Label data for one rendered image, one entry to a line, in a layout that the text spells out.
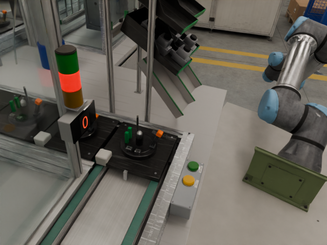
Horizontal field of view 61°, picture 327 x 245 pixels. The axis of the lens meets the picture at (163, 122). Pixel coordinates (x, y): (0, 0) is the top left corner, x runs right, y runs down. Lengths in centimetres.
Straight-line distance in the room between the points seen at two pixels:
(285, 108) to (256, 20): 404
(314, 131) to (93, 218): 79
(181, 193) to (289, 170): 39
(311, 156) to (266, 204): 24
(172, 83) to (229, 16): 382
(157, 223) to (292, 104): 62
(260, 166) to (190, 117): 48
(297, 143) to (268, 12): 407
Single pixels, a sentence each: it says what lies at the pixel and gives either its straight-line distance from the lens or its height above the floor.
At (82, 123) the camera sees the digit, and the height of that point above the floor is 121.
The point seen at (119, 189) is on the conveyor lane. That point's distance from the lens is 99.
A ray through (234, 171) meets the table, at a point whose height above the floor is 86.
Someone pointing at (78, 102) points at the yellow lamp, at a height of 128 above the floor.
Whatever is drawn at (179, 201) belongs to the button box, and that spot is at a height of 96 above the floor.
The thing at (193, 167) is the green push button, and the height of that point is 97.
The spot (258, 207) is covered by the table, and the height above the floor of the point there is 86.
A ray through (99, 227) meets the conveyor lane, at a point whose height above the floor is 92.
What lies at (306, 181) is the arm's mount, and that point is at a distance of 108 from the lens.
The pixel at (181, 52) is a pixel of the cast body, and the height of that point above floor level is 125.
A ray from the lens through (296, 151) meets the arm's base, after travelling 107.
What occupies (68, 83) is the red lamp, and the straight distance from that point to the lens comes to 73.
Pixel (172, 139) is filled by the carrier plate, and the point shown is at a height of 97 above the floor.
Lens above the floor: 170
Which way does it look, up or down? 38 degrees down
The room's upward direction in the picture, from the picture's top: 5 degrees clockwise
